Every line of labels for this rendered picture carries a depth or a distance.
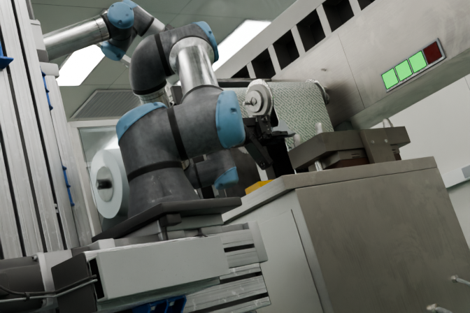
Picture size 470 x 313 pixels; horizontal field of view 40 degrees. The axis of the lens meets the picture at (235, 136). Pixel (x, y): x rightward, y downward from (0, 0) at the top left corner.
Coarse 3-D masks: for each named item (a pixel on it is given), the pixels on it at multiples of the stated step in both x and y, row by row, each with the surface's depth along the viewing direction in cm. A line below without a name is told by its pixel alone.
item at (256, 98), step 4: (252, 92) 218; (256, 92) 217; (260, 92) 217; (248, 96) 220; (252, 96) 219; (256, 96) 217; (260, 96) 216; (248, 100) 220; (252, 100) 219; (256, 100) 218; (260, 100) 216; (252, 104) 219; (256, 104) 218; (260, 104) 216; (252, 108) 219; (256, 108) 218; (260, 108) 217
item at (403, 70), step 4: (400, 64) 212; (404, 64) 210; (396, 68) 213; (400, 68) 212; (404, 68) 210; (408, 68) 209; (400, 72) 212; (404, 72) 210; (408, 72) 209; (400, 76) 212; (404, 76) 210; (400, 80) 212
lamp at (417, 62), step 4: (420, 52) 205; (416, 56) 206; (420, 56) 205; (412, 60) 208; (416, 60) 207; (420, 60) 205; (424, 60) 204; (412, 64) 208; (416, 64) 207; (420, 64) 205; (424, 64) 204; (416, 68) 207; (420, 68) 206
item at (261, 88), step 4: (256, 84) 219; (252, 88) 220; (256, 88) 218; (260, 88) 217; (264, 88) 216; (248, 92) 222; (264, 92) 215; (264, 96) 215; (268, 96) 215; (264, 100) 215; (268, 100) 215; (264, 104) 216; (268, 104) 215; (248, 108) 222; (264, 108) 216; (268, 108) 216; (252, 112) 221; (256, 112) 219; (260, 112) 218; (264, 112) 216; (272, 112) 218; (260, 116) 218; (272, 116) 221; (276, 116) 222
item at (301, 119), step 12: (276, 108) 214; (288, 108) 217; (300, 108) 220; (312, 108) 224; (324, 108) 227; (288, 120) 215; (300, 120) 218; (312, 120) 222; (324, 120) 225; (300, 132) 216; (312, 132) 219; (288, 144) 211
